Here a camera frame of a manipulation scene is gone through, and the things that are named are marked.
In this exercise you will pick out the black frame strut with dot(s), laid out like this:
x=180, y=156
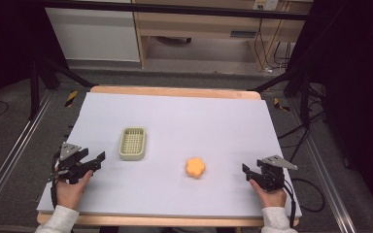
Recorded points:
x=281, y=77
x=61, y=73

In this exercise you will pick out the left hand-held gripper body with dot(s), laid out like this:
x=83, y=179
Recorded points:
x=69, y=166

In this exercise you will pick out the pale green slotted soap dish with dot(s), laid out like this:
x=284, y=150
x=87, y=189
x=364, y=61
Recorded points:
x=132, y=144

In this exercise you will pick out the black frame crossbar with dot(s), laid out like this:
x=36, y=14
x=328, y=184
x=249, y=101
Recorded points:
x=175, y=8

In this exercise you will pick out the white cabinet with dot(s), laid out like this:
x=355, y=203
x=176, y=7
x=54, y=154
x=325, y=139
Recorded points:
x=94, y=35

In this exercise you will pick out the person's left hand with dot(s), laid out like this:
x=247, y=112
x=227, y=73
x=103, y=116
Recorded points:
x=68, y=194

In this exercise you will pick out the white table mat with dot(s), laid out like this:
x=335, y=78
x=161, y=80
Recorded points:
x=181, y=129

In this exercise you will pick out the metal floor rail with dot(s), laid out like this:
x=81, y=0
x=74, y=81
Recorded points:
x=16, y=145
x=327, y=174

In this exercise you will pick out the wooden table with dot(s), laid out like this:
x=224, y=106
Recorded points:
x=175, y=91

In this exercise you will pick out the yellow and black floor tape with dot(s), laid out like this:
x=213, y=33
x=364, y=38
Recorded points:
x=281, y=105
x=71, y=98

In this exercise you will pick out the white power strip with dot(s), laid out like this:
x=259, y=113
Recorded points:
x=266, y=4

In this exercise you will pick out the orange flower-shaped soap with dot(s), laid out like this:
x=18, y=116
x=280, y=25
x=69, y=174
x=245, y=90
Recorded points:
x=195, y=167

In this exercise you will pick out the light wooden desk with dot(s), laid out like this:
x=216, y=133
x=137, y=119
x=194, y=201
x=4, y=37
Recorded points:
x=191, y=27

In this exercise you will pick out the person's right hand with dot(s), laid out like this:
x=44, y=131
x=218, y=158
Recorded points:
x=273, y=199

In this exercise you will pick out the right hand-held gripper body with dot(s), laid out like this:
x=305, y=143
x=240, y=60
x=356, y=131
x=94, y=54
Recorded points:
x=272, y=178

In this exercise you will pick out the black curtain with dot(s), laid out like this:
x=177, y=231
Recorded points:
x=359, y=81
x=9, y=42

